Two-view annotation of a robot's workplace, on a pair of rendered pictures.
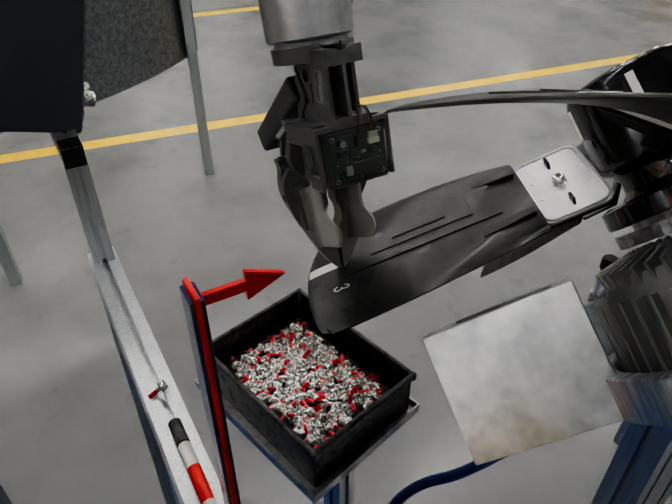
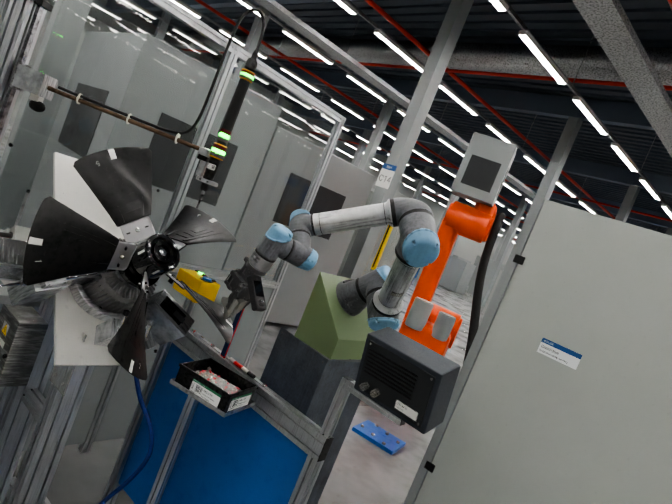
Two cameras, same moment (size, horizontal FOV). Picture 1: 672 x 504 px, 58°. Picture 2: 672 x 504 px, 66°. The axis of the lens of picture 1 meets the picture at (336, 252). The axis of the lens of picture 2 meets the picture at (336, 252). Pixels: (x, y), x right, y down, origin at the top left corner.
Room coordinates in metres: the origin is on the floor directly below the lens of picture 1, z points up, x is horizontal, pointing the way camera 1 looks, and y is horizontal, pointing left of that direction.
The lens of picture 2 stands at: (2.11, -0.45, 1.52)
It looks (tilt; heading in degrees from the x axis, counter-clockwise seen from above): 4 degrees down; 156
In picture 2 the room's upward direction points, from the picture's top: 22 degrees clockwise
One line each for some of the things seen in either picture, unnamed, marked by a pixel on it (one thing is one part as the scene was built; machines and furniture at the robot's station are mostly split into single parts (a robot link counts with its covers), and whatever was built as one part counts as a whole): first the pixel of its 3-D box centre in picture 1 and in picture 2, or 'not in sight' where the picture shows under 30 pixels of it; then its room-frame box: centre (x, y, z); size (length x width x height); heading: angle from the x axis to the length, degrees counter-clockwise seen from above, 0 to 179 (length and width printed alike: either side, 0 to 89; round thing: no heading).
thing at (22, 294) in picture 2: not in sight; (37, 287); (0.56, -0.55, 1.03); 0.15 x 0.10 x 0.14; 29
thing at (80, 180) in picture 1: (87, 203); (337, 406); (0.74, 0.36, 0.96); 0.03 x 0.03 x 0.20; 29
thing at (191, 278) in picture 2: not in sight; (195, 287); (0.02, -0.04, 1.02); 0.16 x 0.10 x 0.11; 29
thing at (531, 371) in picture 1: (524, 367); (162, 317); (0.40, -0.19, 0.98); 0.20 x 0.16 x 0.20; 29
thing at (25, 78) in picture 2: not in sight; (33, 81); (0.18, -0.78, 1.55); 0.10 x 0.07 x 0.08; 64
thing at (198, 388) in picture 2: (306, 378); (216, 384); (0.51, 0.04, 0.84); 0.22 x 0.17 x 0.07; 43
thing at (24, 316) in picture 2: not in sight; (14, 344); (0.27, -0.57, 0.73); 0.15 x 0.09 x 0.22; 29
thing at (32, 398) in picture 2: not in sight; (39, 408); (0.33, -0.44, 0.56); 0.19 x 0.04 x 0.04; 29
